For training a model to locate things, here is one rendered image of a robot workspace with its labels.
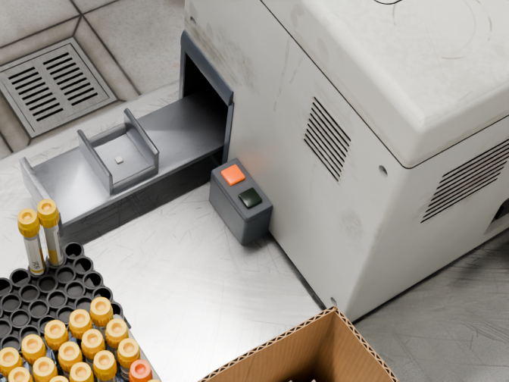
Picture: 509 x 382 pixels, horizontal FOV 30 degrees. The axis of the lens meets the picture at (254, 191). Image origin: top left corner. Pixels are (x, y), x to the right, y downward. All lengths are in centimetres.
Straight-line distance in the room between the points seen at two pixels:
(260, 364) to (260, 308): 16
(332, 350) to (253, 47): 24
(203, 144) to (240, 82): 11
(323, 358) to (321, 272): 9
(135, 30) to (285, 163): 144
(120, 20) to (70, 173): 137
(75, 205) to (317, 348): 25
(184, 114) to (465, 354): 34
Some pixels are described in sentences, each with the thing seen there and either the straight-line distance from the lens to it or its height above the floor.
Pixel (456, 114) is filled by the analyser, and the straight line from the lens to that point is 61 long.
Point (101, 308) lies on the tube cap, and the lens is 72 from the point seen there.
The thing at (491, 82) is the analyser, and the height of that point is 117.
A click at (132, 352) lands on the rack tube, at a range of 70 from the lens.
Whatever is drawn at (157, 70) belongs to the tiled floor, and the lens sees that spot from 211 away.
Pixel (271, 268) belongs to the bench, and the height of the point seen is 87.
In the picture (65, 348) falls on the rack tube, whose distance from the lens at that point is 70.
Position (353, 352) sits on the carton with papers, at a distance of 70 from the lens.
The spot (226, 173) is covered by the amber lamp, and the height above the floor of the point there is 93.
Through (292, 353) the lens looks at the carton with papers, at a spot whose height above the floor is 98.
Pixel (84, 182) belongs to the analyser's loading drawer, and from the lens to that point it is 86.
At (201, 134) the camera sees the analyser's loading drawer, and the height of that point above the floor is 91.
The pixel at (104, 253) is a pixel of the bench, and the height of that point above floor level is 87.
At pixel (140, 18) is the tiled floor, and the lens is 221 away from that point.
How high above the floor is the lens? 163
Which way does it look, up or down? 57 degrees down
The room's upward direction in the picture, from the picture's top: 10 degrees clockwise
